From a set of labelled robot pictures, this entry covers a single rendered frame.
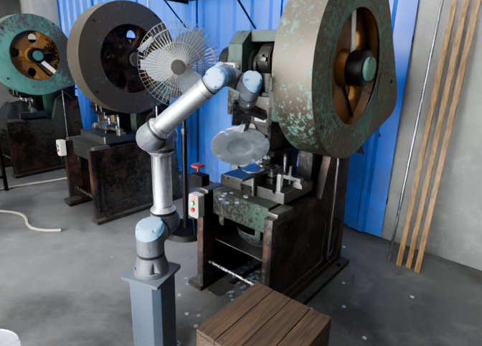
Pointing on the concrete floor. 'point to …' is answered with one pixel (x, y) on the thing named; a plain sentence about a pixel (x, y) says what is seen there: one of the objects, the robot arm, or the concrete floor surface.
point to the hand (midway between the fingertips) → (243, 129)
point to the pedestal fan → (187, 52)
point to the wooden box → (265, 322)
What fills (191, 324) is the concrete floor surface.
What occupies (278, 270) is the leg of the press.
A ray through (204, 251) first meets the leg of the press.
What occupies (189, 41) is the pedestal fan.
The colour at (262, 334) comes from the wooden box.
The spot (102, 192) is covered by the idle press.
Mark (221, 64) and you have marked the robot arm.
